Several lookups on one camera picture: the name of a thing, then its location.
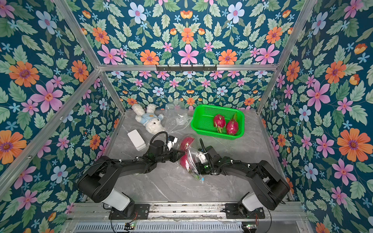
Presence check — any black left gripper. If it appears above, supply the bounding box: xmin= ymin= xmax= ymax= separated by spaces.
xmin=154 ymin=149 xmax=186 ymax=164

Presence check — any clear zip-top bag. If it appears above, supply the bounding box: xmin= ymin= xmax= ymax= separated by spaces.
xmin=184 ymin=135 xmax=207 ymax=183
xmin=164 ymin=100 xmax=193 ymax=133

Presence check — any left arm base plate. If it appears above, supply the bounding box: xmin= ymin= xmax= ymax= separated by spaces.
xmin=109 ymin=204 xmax=150 ymax=220

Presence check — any pink dragon fruit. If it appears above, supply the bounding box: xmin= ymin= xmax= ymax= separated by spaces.
xmin=180 ymin=154 xmax=191 ymax=172
xmin=213 ymin=114 xmax=226 ymax=133
xmin=180 ymin=136 xmax=195 ymax=151
xmin=225 ymin=113 xmax=239 ymax=135

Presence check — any white plush bear toy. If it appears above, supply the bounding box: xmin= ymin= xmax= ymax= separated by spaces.
xmin=132 ymin=104 xmax=166 ymax=135

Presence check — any black hook rail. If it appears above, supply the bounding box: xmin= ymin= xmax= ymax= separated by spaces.
xmin=155 ymin=65 xmax=218 ymax=72

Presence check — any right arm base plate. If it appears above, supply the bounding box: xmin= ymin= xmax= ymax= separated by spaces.
xmin=221 ymin=203 xmax=265 ymax=219

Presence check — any white rectangular box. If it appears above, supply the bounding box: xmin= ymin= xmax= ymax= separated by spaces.
xmin=127 ymin=130 xmax=146 ymax=151

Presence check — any green plastic basket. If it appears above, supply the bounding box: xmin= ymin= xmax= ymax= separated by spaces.
xmin=191 ymin=104 xmax=245 ymax=140

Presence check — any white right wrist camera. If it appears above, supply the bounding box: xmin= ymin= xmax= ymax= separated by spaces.
xmin=197 ymin=151 xmax=207 ymax=164

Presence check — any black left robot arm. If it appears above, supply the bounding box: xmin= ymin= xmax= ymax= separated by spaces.
xmin=76 ymin=140 xmax=185 ymax=219

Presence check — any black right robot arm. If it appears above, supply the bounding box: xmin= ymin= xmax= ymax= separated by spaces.
xmin=196 ymin=146 xmax=290 ymax=215

